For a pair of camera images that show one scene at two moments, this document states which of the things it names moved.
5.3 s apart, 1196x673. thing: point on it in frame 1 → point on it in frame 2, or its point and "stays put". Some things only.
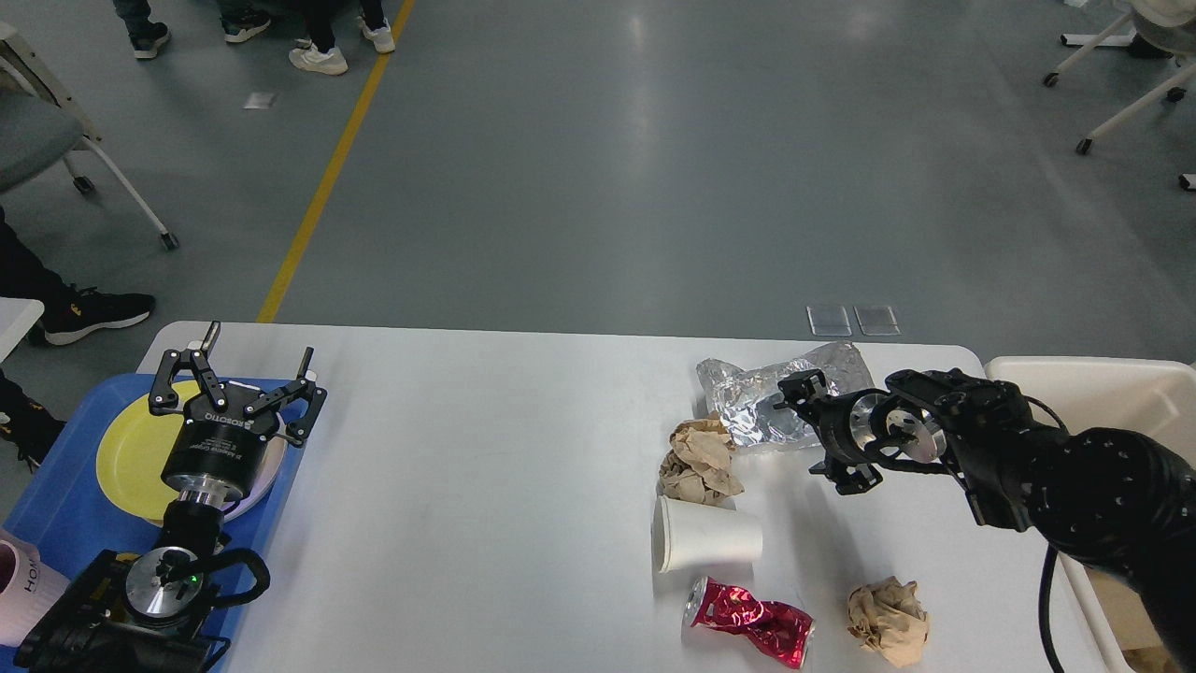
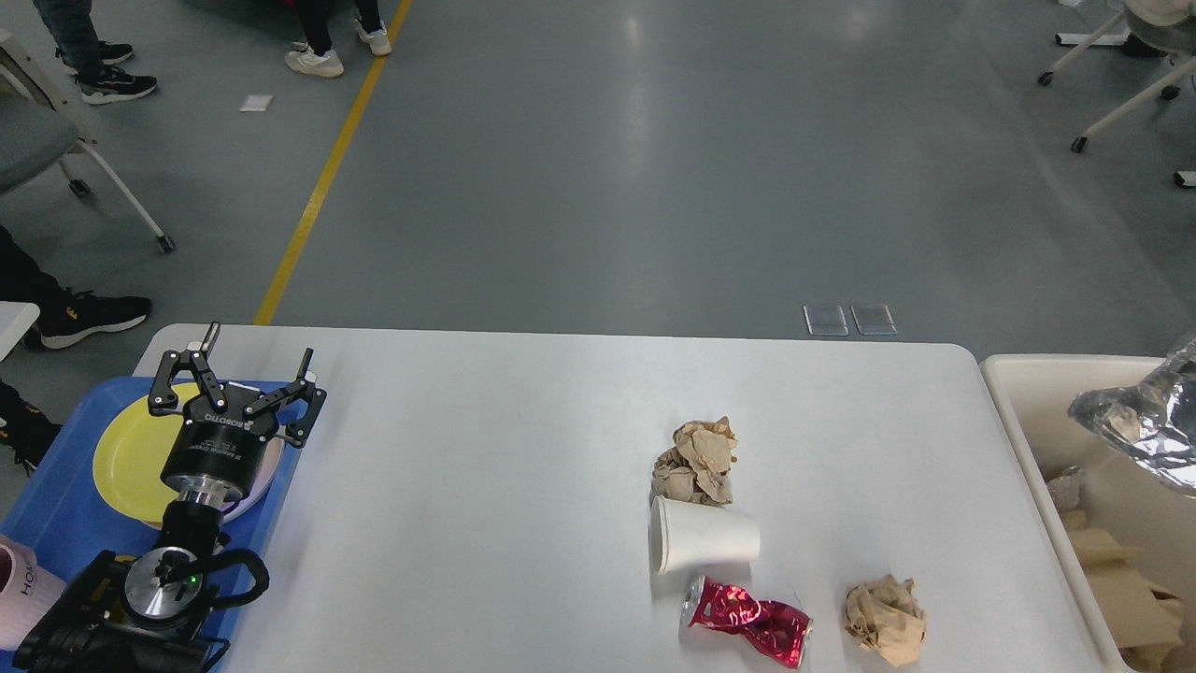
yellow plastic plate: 133,454 stays put
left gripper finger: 163,399 stays put
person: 145,35 → 72,25
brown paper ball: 699,466 stays put
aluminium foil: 744,399 → 1155,421
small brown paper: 886,617 stays put
